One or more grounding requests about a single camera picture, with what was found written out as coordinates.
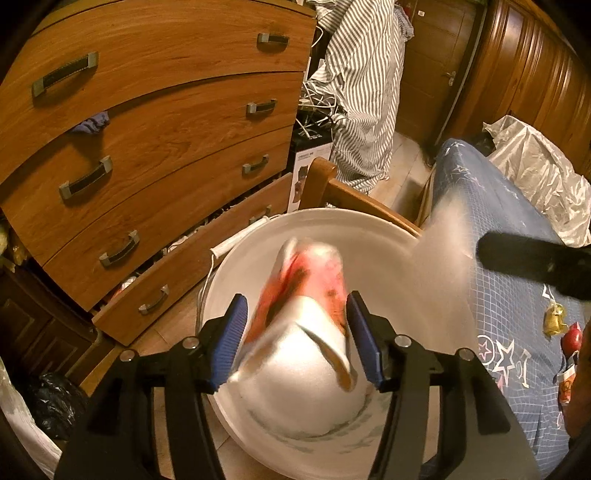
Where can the knife block cardboard box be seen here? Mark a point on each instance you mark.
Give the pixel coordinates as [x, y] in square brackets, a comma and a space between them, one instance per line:
[305, 157]

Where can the black plastic bag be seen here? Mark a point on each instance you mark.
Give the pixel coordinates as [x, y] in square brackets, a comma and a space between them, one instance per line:
[55, 401]

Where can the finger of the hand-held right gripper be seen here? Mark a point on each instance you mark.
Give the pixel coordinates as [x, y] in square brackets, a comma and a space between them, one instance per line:
[531, 258]

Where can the pile of clothes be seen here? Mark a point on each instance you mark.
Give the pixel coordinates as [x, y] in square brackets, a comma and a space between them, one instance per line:
[11, 244]

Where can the yellow wrapper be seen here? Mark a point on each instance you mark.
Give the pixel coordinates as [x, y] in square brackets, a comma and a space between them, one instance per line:
[553, 319]

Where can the wooden wardrobe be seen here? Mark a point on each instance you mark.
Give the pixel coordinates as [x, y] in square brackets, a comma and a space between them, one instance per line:
[521, 60]

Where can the orange and white packet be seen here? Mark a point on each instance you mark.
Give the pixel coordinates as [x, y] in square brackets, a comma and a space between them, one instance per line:
[565, 385]

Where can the blue star print bed sheet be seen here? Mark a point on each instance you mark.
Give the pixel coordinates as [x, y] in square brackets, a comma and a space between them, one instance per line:
[508, 295]

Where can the striped shirt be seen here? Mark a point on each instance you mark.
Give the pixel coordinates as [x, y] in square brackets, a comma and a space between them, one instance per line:
[364, 92]

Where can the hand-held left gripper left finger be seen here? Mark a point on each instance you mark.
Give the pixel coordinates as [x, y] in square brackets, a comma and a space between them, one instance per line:
[229, 341]

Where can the dark wooden cabinet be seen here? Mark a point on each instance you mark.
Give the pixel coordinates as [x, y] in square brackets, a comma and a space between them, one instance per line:
[37, 318]

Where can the silver plastic bag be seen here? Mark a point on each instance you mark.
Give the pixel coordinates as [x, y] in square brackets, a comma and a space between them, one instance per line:
[540, 170]

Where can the red round object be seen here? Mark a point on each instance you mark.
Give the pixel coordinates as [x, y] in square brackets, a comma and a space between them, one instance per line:
[573, 339]

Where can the wooden chest of drawers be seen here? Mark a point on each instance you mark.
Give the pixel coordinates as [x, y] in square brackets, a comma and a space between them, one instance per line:
[161, 106]

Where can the blue cloth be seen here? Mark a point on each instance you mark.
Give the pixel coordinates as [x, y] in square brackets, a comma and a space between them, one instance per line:
[90, 124]

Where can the white plastic bag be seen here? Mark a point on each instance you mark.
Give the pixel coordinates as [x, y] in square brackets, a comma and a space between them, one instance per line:
[23, 429]

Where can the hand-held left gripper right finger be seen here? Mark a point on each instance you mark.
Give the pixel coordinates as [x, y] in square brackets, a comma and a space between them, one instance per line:
[364, 344]

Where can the brown wooden door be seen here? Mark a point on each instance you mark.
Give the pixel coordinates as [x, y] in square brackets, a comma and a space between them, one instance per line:
[434, 69]

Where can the white round basin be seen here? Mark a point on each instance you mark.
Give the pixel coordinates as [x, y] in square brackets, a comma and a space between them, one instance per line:
[258, 249]

